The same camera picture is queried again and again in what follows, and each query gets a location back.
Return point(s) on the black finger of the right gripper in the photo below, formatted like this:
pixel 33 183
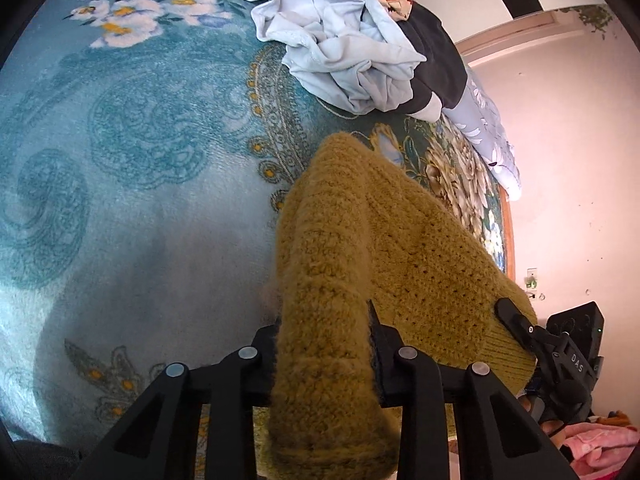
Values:
pixel 525 333

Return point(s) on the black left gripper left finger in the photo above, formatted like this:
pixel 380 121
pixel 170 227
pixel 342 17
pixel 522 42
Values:
pixel 157 437

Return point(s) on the mustard yellow knit sweater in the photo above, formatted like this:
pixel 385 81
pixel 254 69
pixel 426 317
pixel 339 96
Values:
pixel 357 238

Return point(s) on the pink cloth on floor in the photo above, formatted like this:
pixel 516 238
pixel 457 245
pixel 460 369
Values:
pixel 596 451

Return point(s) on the grey floral duvet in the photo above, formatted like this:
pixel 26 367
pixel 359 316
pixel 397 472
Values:
pixel 477 117

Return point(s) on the black white garment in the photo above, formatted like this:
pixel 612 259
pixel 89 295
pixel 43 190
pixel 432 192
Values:
pixel 439 81

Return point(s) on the teal floral bed blanket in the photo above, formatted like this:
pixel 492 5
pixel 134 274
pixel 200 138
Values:
pixel 147 149

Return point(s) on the green hanging plant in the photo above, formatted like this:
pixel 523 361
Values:
pixel 597 17

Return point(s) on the light blue crumpled shirt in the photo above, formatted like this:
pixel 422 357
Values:
pixel 349 53

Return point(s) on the wall power socket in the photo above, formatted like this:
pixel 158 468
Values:
pixel 531 280

